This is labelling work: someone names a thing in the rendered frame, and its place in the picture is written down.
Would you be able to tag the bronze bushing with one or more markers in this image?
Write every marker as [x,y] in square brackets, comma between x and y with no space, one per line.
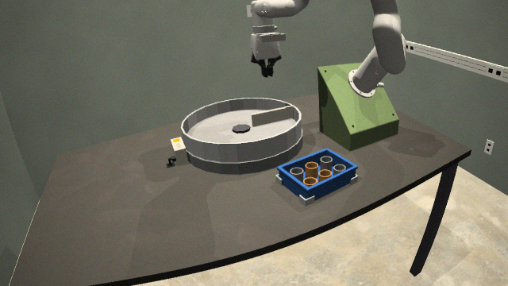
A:
[323,175]
[310,181]
[312,170]

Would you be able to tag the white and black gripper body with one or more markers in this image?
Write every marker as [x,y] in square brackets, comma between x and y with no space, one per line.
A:
[266,50]

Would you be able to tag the grey metal bushing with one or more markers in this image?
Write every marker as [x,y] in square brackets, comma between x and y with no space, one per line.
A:
[296,172]
[326,163]
[338,168]

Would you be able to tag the blue tray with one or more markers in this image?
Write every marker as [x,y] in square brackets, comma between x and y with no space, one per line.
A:
[323,188]

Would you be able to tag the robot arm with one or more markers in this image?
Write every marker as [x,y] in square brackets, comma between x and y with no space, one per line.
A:
[388,55]

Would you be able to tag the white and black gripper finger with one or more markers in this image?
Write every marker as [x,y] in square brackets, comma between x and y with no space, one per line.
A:
[262,64]
[271,63]

